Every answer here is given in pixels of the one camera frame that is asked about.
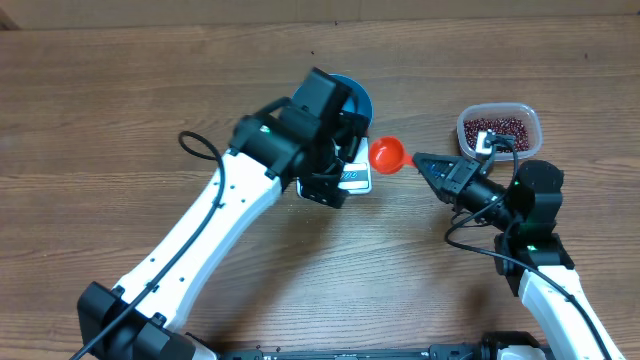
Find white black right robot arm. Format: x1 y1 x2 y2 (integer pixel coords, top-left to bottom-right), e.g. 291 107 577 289
413 153 623 359

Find red adzuki beans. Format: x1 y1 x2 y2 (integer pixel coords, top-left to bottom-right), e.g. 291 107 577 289
463 117 530 152

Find clear plastic food container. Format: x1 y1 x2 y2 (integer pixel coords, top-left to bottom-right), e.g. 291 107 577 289
456 102 543 159

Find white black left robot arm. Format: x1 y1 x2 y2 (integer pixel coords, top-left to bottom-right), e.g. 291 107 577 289
74 105 371 359

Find blue plastic bowl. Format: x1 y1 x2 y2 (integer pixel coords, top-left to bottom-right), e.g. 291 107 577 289
291 68 373 129

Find white digital kitchen scale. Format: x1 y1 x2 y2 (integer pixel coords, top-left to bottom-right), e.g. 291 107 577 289
295 136 373 197

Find red scoop with blue handle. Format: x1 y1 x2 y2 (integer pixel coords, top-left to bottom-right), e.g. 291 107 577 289
368 136 415 175

